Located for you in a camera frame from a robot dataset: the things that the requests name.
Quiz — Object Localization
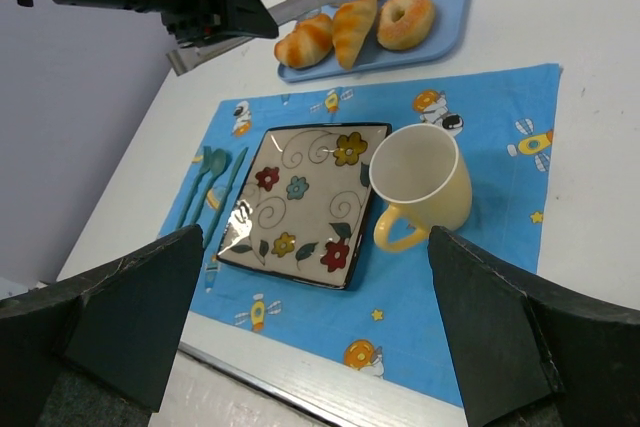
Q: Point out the square floral plate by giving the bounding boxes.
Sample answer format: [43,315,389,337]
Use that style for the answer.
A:
[216,122,391,290]

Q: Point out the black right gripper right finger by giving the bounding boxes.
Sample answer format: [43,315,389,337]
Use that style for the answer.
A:
[428,227,639,426]

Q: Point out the blue plastic tray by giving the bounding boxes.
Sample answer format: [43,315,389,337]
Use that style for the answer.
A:
[277,0,470,83]

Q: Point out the blue cartoon placemat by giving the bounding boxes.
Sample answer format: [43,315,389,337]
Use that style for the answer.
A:
[162,64,561,405]

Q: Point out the yellow mug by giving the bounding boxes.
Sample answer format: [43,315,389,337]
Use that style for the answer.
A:
[369,124,472,253]

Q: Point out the metal serving tongs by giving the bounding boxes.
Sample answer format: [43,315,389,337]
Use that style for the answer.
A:
[166,0,355,76]

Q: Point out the teal plastic fork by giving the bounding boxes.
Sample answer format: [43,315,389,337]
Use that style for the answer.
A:
[176,146,213,229]

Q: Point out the teal plastic knife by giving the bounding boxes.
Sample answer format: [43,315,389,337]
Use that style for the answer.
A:
[203,147,248,249]

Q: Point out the teal plastic spoon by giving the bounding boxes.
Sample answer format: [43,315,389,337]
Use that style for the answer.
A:
[190,148,228,224]

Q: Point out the long striped croissant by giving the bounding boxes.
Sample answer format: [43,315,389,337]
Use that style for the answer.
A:
[332,0,377,70]

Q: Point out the round twisted bread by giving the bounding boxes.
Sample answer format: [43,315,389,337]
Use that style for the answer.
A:
[274,13,333,69]

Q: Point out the sugared orange donut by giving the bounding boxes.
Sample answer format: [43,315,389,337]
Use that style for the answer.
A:
[376,0,436,51]

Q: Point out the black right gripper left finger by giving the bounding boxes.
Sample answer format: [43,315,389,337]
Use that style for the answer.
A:
[1,225,204,426]

